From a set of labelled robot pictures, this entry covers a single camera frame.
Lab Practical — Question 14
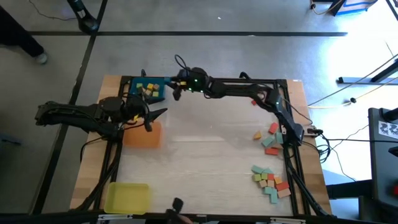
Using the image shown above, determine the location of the long black cable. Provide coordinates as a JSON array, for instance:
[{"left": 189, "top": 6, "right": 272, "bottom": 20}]
[{"left": 323, "top": 124, "right": 371, "bottom": 144}]

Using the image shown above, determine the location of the black floor beam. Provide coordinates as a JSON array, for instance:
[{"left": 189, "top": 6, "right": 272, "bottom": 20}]
[{"left": 325, "top": 179, "right": 376, "bottom": 200}]

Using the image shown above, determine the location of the thin black floor cable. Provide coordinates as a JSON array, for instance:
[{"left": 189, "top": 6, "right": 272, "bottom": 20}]
[{"left": 28, "top": 0, "right": 77, "bottom": 22}]

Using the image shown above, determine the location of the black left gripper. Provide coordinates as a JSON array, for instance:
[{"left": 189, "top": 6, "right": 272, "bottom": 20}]
[{"left": 123, "top": 95, "right": 168, "bottom": 133}]

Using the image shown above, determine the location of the person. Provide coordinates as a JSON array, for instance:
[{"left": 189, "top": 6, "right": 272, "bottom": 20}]
[{"left": 0, "top": 4, "right": 49, "bottom": 65}]

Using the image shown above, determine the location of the small connector box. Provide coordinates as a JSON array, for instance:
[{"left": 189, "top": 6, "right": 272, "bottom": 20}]
[{"left": 306, "top": 126, "right": 324, "bottom": 138}]

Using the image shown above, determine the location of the yellow plastic tray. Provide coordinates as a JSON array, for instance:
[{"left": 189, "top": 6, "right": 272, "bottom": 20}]
[{"left": 103, "top": 182, "right": 150, "bottom": 215}]

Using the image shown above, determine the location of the white black sticker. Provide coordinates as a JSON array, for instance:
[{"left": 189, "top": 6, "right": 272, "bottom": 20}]
[{"left": 377, "top": 119, "right": 398, "bottom": 140}]

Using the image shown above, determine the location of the black stand base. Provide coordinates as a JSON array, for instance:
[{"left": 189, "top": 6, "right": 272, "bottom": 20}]
[{"left": 66, "top": 0, "right": 101, "bottom": 34}]

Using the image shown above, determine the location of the black machine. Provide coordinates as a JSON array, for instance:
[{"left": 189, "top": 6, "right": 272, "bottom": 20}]
[{"left": 368, "top": 106, "right": 398, "bottom": 215}]

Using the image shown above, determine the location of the black handheld object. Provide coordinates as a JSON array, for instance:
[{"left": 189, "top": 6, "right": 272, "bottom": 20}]
[{"left": 172, "top": 197, "right": 185, "bottom": 215}]

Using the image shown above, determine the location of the black cable bundle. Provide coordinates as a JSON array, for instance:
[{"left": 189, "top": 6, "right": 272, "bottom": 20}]
[{"left": 310, "top": 132, "right": 332, "bottom": 164}]

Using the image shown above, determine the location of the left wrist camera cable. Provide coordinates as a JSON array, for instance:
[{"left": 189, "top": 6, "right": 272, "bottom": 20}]
[{"left": 119, "top": 123, "right": 147, "bottom": 131}]

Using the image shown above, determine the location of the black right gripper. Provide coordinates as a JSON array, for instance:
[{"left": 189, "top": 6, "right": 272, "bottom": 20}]
[{"left": 170, "top": 67, "right": 210, "bottom": 101}]

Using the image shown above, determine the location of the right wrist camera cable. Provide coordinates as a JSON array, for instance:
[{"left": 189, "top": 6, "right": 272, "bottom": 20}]
[{"left": 174, "top": 54, "right": 190, "bottom": 77}]

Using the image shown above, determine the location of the blue plastic tray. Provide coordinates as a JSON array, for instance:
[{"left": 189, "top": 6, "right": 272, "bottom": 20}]
[{"left": 129, "top": 76, "right": 167, "bottom": 104}]

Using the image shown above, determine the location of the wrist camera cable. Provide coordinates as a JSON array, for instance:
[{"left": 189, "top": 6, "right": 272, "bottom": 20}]
[
  {"left": 119, "top": 123, "right": 147, "bottom": 131},
  {"left": 174, "top": 54, "right": 190, "bottom": 77}
]

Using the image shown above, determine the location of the long yellow floor cable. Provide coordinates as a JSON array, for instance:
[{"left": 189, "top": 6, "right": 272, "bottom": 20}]
[{"left": 307, "top": 77, "right": 398, "bottom": 110}]

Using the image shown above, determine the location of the short yellow cable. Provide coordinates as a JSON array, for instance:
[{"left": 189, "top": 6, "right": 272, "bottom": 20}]
[{"left": 310, "top": 0, "right": 341, "bottom": 16}]

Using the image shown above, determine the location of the black table frame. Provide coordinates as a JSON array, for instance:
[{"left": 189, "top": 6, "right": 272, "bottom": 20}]
[{"left": 70, "top": 74, "right": 333, "bottom": 218}]

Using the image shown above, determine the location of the orange plastic tray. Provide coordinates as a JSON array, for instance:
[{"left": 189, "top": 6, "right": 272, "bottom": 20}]
[{"left": 123, "top": 120, "right": 163, "bottom": 149}]

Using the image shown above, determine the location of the grey floor cable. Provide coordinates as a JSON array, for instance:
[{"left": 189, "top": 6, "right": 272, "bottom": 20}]
[{"left": 307, "top": 52, "right": 398, "bottom": 106}]

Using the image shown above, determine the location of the blue box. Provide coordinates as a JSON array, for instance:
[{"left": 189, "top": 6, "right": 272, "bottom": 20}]
[{"left": 329, "top": 0, "right": 379, "bottom": 17}]

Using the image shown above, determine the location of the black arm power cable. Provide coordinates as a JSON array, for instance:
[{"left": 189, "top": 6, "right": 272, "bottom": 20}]
[{"left": 80, "top": 135, "right": 108, "bottom": 162}]

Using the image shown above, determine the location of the black stand foot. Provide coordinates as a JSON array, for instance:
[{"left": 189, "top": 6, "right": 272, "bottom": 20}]
[{"left": 337, "top": 57, "right": 398, "bottom": 85}]

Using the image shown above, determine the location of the person's hand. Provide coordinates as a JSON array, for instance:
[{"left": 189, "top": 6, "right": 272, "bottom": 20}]
[{"left": 174, "top": 214, "right": 193, "bottom": 224}]

